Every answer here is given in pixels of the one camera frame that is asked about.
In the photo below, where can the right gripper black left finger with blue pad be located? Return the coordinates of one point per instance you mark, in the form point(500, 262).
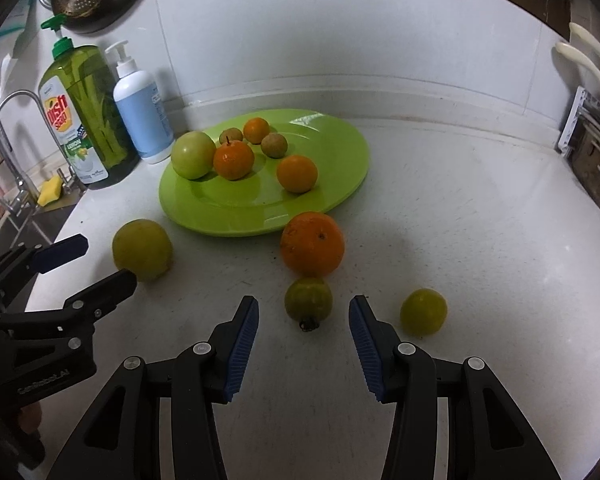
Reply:
point(118, 436)

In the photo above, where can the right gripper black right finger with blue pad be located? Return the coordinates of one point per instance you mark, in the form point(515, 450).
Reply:
point(489, 436)

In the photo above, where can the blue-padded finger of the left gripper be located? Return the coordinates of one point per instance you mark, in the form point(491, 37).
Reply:
point(52, 257)

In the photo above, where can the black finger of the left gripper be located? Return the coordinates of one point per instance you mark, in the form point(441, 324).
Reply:
point(101, 298)

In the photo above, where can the large yellow-green citrus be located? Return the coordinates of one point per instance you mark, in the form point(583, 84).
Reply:
point(142, 247)

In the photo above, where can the pale green apple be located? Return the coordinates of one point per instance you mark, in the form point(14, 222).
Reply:
point(192, 155)

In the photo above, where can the orange with stem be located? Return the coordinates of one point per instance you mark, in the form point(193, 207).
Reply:
point(233, 160)

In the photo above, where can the small brown fruit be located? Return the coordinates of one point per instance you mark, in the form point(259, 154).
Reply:
point(230, 134)

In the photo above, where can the green fruit dark stem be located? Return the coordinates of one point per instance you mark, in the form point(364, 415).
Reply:
point(308, 301)

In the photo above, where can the small orange mandarin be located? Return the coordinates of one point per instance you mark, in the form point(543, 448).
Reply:
point(255, 130)

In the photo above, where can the small brown-yellow fruit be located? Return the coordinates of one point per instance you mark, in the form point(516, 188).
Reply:
point(274, 145)

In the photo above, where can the chrome kitchen faucet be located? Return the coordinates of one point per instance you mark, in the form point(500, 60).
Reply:
point(26, 192)

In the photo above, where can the person's hand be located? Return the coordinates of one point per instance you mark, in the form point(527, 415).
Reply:
point(30, 418)

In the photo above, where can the yellow sponge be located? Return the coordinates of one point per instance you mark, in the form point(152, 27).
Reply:
point(51, 191)

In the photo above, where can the small yellow-green lime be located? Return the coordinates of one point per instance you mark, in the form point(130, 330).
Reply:
point(423, 313)

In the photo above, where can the green plate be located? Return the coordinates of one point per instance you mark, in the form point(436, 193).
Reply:
point(257, 204)

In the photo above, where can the green dish soap bottle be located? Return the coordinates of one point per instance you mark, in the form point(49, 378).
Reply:
point(76, 94)

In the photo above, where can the white blue pump bottle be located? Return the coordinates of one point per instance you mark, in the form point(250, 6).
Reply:
point(140, 106)

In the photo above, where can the teal white paper package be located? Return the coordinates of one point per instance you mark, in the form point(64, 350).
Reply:
point(14, 25)

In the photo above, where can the large orange fruit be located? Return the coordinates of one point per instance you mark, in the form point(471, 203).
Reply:
point(312, 245)

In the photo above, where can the stainless steel pot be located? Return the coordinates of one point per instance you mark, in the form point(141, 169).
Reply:
point(585, 158)

